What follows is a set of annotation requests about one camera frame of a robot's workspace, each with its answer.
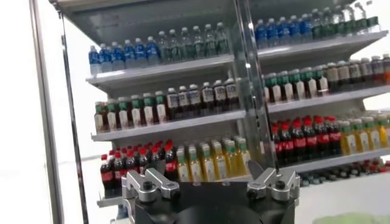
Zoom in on grey metal shelf unit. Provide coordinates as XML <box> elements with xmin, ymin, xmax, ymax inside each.
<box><xmin>48</xmin><ymin>0</ymin><xmax>275</xmax><ymax>214</ymax></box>
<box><xmin>234</xmin><ymin>0</ymin><xmax>390</xmax><ymax>183</ymax></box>

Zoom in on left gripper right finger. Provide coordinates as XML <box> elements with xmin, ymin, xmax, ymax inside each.
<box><xmin>246</xmin><ymin>159</ymin><xmax>301</xmax><ymax>202</ymax></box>

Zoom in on blue-label water bottle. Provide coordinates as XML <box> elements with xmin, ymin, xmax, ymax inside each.
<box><xmin>288</xmin><ymin>15</ymin><xmax>301</xmax><ymax>44</ymax></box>
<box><xmin>146</xmin><ymin>36</ymin><xmax>160</xmax><ymax>66</ymax></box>
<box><xmin>299</xmin><ymin>13</ymin><xmax>313</xmax><ymax>42</ymax></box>
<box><xmin>110</xmin><ymin>41</ymin><xmax>124</xmax><ymax>71</ymax></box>
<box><xmin>88</xmin><ymin>45</ymin><xmax>101</xmax><ymax>75</ymax></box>
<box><xmin>254</xmin><ymin>19</ymin><xmax>268</xmax><ymax>49</ymax></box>
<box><xmin>134</xmin><ymin>37</ymin><xmax>147</xmax><ymax>68</ymax></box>
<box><xmin>266</xmin><ymin>18</ymin><xmax>278</xmax><ymax>47</ymax></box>
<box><xmin>99</xmin><ymin>43</ymin><xmax>112</xmax><ymax>73</ymax></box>
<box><xmin>123</xmin><ymin>39</ymin><xmax>137</xmax><ymax>69</ymax></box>
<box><xmin>277</xmin><ymin>16</ymin><xmax>290</xmax><ymax>46</ymax></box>

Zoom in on green-label water bottle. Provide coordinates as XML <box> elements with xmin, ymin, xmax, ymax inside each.
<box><xmin>157</xmin><ymin>30</ymin><xmax>171</xmax><ymax>64</ymax></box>
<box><xmin>366</xmin><ymin>0</ymin><xmax>380</xmax><ymax>31</ymax></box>
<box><xmin>354</xmin><ymin>2</ymin><xmax>368</xmax><ymax>33</ymax></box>
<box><xmin>203</xmin><ymin>23</ymin><xmax>217</xmax><ymax>57</ymax></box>
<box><xmin>321</xmin><ymin>7</ymin><xmax>335</xmax><ymax>38</ymax></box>
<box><xmin>179</xmin><ymin>27</ymin><xmax>193</xmax><ymax>61</ymax></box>
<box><xmin>168</xmin><ymin>29</ymin><xmax>181</xmax><ymax>62</ymax></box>
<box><xmin>332</xmin><ymin>5</ymin><xmax>346</xmax><ymax>36</ymax></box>
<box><xmin>191</xmin><ymin>25</ymin><xmax>205</xmax><ymax>59</ymax></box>
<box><xmin>215</xmin><ymin>21</ymin><xmax>229</xmax><ymax>55</ymax></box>
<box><xmin>310</xmin><ymin>8</ymin><xmax>324</xmax><ymax>40</ymax></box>
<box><xmin>343</xmin><ymin>3</ymin><xmax>356</xmax><ymax>34</ymax></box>

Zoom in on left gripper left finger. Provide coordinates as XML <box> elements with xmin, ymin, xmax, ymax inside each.
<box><xmin>121</xmin><ymin>167</ymin><xmax>180</xmax><ymax>203</ymax></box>

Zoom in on green-cap dark tea bottle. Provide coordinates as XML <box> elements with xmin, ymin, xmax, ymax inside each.
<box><xmin>313</xmin><ymin>65</ymin><xmax>329</xmax><ymax>96</ymax></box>
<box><xmin>278</xmin><ymin>71</ymin><xmax>293</xmax><ymax>102</ymax></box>
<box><xmin>106</xmin><ymin>99</ymin><xmax>119</xmax><ymax>132</ymax></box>
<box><xmin>289</xmin><ymin>69</ymin><xmax>304</xmax><ymax>100</ymax></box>
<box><xmin>130</xmin><ymin>94</ymin><xmax>143</xmax><ymax>128</ymax></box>
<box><xmin>268</xmin><ymin>72</ymin><xmax>281</xmax><ymax>103</ymax></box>
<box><xmin>118</xmin><ymin>97</ymin><xmax>130</xmax><ymax>130</ymax></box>
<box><xmin>155</xmin><ymin>90</ymin><xmax>168</xmax><ymax>124</ymax></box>
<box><xmin>301</xmin><ymin>67</ymin><xmax>316</xmax><ymax>98</ymax></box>
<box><xmin>143</xmin><ymin>93</ymin><xmax>156</xmax><ymax>126</ymax></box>

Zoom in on grey slanted pole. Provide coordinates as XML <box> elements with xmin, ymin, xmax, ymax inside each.
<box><xmin>29</xmin><ymin>0</ymin><xmax>65</xmax><ymax>224</ymax></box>

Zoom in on green t-shirt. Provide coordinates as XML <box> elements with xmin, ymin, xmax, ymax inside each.
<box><xmin>312</xmin><ymin>212</ymin><xmax>390</xmax><ymax>224</ymax></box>

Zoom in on red-label dark drink bottle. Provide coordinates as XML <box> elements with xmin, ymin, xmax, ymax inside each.
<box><xmin>382</xmin><ymin>54</ymin><xmax>390</xmax><ymax>85</ymax></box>

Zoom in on beige-label dark drink bottle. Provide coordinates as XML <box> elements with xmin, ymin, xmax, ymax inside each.
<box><xmin>337</xmin><ymin>60</ymin><xmax>351</xmax><ymax>91</ymax></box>
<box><xmin>325</xmin><ymin>62</ymin><xmax>341</xmax><ymax>92</ymax></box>

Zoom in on yellow juice bottle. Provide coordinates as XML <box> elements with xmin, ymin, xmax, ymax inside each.
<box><xmin>352</xmin><ymin>119</ymin><xmax>369</xmax><ymax>153</ymax></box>
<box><xmin>200</xmin><ymin>144</ymin><xmax>216</xmax><ymax>182</ymax></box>
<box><xmin>236</xmin><ymin>138</ymin><xmax>251</xmax><ymax>176</ymax></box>
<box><xmin>188</xmin><ymin>146</ymin><xmax>202</xmax><ymax>183</ymax></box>
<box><xmin>339</xmin><ymin>121</ymin><xmax>356</xmax><ymax>155</ymax></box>
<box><xmin>177</xmin><ymin>149</ymin><xmax>190</xmax><ymax>183</ymax></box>
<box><xmin>225</xmin><ymin>139</ymin><xmax>240</xmax><ymax>178</ymax></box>
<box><xmin>364</xmin><ymin>117</ymin><xmax>381</xmax><ymax>151</ymax></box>
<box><xmin>377</xmin><ymin>114</ymin><xmax>390</xmax><ymax>149</ymax></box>
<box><xmin>213</xmin><ymin>142</ymin><xmax>228</xmax><ymax>180</ymax></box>

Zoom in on red-cap cola bottle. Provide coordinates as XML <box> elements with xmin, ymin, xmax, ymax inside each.
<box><xmin>271</xmin><ymin>125</ymin><xmax>283</xmax><ymax>167</ymax></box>
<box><xmin>315</xmin><ymin>116</ymin><xmax>330</xmax><ymax>159</ymax></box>
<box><xmin>124</xmin><ymin>150</ymin><xmax>137</xmax><ymax>174</ymax></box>
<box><xmin>164</xmin><ymin>142</ymin><xmax>178</xmax><ymax>182</ymax></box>
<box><xmin>280</xmin><ymin>123</ymin><xmax>294</xmax><ymax>165</ymax></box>
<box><xmin>112</xmin><ymin>152</ymin><xmax>125</xmax><ymax>183</ymax></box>
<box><xmin>137</xmin><ymin>148</ymin><xmax>149</xmax><ymax>173</ymax></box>
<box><xmin>291</xmin><ymin>121</ymin><xmax>307</xmax><ymax>163</ymax></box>
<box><xmin>326</xmin><ymin>116</ymin><xmax>342</xmax><ymax>156</ymax></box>
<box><xmin>303</xmin><ymin>117</ymin><xmax>318</xmax><ymax>161</ymax></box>
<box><xmin>151</xmin><ymin>145</ymin><xmax>162</xmax><ymax>170</ymax></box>
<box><xmin>100</xmin><ymin>154</ymin><xmax>114</xmax><ymax>191</ymax></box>

